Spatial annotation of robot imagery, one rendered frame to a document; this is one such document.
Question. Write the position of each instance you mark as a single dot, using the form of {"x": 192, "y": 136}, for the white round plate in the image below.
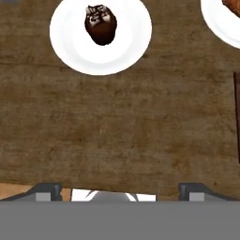
{"x": 218, "y": 22}
{"x": 75, "y": 47}

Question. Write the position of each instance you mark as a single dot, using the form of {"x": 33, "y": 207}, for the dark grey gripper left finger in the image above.
{"x": 47, "y": 190}

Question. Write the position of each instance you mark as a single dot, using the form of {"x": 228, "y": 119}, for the chocolate frosted pastry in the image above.
{"x": 100, "y": 28}

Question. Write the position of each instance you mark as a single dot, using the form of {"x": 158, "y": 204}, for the golden brown croissant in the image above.
{"x": 233, "y": 6}

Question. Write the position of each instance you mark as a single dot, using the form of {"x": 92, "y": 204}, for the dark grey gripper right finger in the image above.
{"x": 193, "y": 190}

